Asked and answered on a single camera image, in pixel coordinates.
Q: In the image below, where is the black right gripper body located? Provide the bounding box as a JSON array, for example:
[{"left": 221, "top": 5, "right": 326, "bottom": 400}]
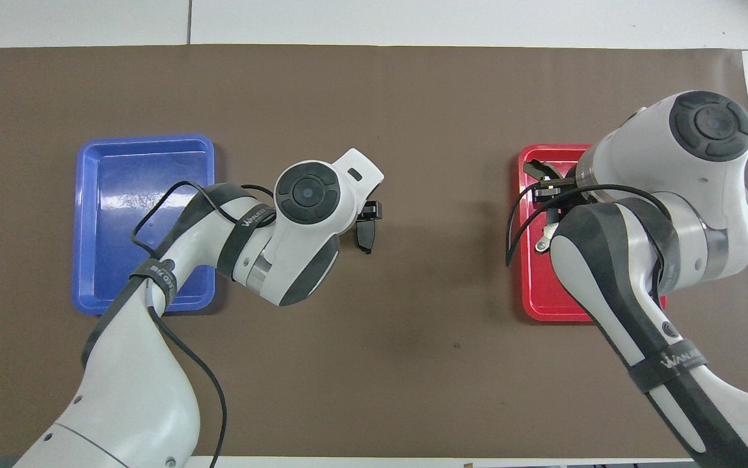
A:
[{"left": 533, "top": 177, "right": 584, "bottom": 203}]

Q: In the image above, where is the curved grey brake shoe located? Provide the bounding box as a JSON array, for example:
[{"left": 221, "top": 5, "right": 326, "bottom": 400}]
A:
[{"left": 535, "top": 220, "right": 561, "bottom": 254}]

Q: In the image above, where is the red plastic tray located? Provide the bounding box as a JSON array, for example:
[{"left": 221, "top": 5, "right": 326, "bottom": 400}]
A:
[{"left": 517, "top": 143, "right": 667, "bottom": 322}]

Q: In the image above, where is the brown table mat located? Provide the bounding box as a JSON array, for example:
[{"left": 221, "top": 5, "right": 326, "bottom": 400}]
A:
[{"left": 0, "top": 44, "right": 748, "bottom": 459}]

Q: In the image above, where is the blue plastic tray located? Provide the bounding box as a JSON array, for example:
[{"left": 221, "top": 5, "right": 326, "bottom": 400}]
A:
[{"left": 72, "top": 133, "right": 217, "bottom": 317}]

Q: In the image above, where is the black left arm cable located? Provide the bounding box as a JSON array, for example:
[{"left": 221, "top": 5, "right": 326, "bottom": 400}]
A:
[{"left": 130, "top": 181, "right": 276, "bottom": 468}]

